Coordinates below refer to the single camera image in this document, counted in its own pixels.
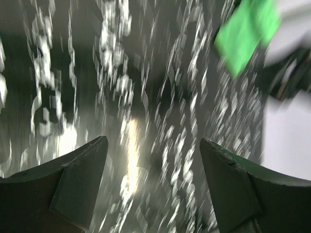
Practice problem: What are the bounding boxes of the green towel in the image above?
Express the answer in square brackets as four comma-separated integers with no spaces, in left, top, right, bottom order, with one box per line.
[214,0,281,79]

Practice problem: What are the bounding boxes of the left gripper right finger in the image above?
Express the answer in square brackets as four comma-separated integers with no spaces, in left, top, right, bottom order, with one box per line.
[200,138,311,233]

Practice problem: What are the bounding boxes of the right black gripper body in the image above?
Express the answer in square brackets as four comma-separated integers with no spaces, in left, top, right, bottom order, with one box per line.
[263,48,311,100]

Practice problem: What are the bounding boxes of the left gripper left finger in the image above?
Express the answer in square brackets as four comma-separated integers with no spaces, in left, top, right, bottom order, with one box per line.
[0,136,108,233]

